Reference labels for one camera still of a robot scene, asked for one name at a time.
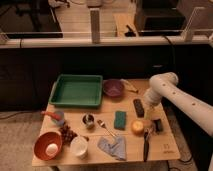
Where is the black tool on back table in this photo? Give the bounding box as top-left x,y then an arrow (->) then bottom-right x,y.
124,25 -> 136,37

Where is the green sponge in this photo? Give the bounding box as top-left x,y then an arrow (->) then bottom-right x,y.
114,111 -> 126,130

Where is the white egg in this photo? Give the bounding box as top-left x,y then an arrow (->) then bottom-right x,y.
45,144 -> 58,156

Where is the small metal cup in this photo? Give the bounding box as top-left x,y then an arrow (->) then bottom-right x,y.
82,114 -> 94,129

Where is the orange bowl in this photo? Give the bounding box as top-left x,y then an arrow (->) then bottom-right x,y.
34,132 -> 62,161

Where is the white cup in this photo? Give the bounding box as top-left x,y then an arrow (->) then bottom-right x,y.
70,136 -> 88,159

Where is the bunch of dark grapes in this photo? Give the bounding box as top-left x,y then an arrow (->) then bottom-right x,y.
59,124 -> 77,145

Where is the small dark toy block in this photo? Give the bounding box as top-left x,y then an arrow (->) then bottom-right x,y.
153,119 -> 163,132

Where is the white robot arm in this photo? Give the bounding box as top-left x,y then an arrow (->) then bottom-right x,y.
144,72 -> 213,137

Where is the black eraser block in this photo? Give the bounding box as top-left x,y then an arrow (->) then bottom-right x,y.
133,99 -> 144,117

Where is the orange carrot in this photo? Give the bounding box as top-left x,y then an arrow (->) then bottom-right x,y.
41,111 -> 61,121

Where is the blue cloth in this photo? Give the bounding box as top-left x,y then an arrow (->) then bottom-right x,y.
97,136 -> 127,161

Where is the blue cup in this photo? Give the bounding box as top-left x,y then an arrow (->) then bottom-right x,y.
52,111 -> 65,126

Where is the green plastic tray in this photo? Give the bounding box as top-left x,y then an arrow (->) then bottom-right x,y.
49,74 -> 103,108

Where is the black box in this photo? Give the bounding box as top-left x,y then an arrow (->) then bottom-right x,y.
134,0 -> 185,31

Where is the metal fork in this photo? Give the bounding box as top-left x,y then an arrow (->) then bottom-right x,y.
97,120 -> 116,138

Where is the purple bowl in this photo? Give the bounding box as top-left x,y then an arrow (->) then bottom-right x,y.
103,79 -> 124,97

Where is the black handled knife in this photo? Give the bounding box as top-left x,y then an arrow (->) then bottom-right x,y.
143,128 -> 153,162

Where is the beige banana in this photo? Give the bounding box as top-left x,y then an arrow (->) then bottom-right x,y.
121,79 -> 139,93

